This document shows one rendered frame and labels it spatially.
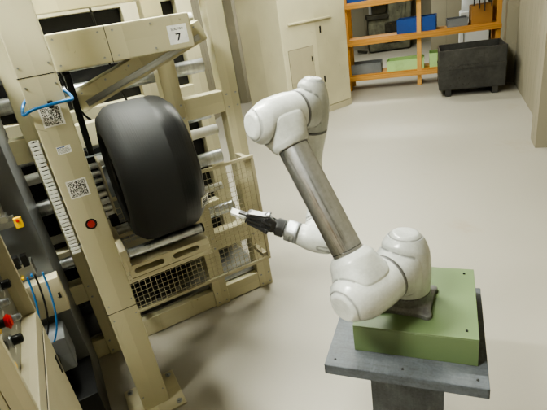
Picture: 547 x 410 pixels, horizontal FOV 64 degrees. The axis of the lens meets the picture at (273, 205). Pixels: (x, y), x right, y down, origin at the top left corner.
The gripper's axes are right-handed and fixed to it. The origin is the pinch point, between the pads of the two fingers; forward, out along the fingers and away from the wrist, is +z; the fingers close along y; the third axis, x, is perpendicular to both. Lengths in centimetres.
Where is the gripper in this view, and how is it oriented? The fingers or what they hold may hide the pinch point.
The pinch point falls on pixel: (238, 213)
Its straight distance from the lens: 182.2
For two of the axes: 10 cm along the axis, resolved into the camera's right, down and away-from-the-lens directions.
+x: 3.1, -7.2, 6.2
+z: -9.4, -3.1, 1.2
